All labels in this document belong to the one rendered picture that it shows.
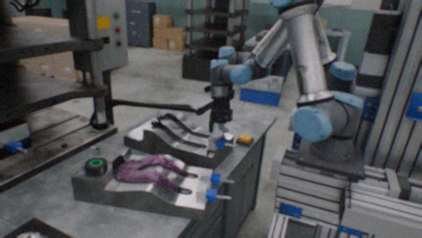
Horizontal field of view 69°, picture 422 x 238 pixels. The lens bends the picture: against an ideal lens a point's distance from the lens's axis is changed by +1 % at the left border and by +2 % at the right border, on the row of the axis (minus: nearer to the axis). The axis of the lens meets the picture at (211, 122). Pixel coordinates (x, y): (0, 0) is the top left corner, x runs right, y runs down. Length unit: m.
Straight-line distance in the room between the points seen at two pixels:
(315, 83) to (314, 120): 0.11
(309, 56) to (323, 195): 0.53
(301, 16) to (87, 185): 0.93
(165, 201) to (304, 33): 0.73
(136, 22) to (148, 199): 7.45
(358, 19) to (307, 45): 6.80
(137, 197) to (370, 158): 0.91
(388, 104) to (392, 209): 0.37
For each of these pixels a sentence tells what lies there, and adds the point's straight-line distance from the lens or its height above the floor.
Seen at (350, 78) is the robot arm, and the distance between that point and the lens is 1.58.
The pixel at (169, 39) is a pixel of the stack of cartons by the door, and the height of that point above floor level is 0.28.
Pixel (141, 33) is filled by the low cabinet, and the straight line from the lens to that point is 8.38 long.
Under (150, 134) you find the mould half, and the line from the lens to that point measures 1.48.
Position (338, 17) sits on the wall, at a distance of 7.73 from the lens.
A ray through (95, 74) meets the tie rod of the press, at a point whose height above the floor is 1.11.
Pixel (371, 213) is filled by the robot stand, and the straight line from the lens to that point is 1.13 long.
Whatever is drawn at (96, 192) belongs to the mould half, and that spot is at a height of 0.85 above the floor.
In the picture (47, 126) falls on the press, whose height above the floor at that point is 0.79.
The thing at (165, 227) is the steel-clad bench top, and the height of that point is 0.80.
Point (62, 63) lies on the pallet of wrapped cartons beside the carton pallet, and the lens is 5.26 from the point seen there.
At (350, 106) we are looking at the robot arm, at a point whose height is 1.25.
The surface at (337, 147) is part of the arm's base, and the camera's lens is 1.13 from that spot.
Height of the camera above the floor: 1.57
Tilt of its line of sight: 24 degrees down
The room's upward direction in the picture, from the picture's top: 4 degrees clockwise
